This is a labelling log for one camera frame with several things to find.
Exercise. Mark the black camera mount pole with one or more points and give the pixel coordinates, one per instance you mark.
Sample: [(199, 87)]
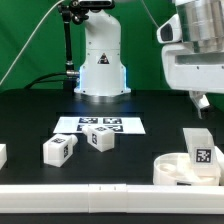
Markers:
[(76, 12)]

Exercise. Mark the paper sheet with markers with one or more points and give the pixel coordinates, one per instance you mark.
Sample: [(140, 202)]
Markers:
[(123, 125)]

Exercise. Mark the white fence bar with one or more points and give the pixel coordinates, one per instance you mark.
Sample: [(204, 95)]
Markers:
[(220, 159), (106, 198), (3, 155)]

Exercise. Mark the white left fence bar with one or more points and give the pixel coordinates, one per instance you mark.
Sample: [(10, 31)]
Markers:
[(3, 155)]

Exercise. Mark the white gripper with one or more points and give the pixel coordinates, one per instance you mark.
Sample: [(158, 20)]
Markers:
[(194, 72)]

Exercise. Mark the round white stool seat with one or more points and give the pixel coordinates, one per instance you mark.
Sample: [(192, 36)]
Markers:
[(174, 169)]

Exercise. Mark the white front fence bar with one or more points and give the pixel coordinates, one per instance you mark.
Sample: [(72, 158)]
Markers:
[(106, 198)]

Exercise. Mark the green backdrop curtain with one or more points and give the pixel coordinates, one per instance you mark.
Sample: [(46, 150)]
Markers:
[(32, 41)]

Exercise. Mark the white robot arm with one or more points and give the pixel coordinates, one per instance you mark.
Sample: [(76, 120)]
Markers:
[(199, 23)]

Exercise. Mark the white right fence bar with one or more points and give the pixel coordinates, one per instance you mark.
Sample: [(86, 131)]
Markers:
[(220, 159)]

